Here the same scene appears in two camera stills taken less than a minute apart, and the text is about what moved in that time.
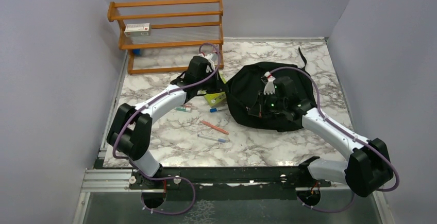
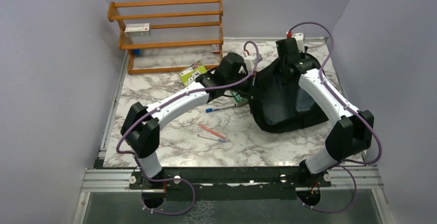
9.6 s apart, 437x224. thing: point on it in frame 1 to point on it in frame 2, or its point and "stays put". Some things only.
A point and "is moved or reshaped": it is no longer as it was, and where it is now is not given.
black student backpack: (246, 102) is moved or reshaped
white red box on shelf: (137, 29) stays put
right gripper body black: (269, 104) to (302, 55)
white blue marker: (220, 140) stays put
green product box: (218, 99) is moved or reshaped
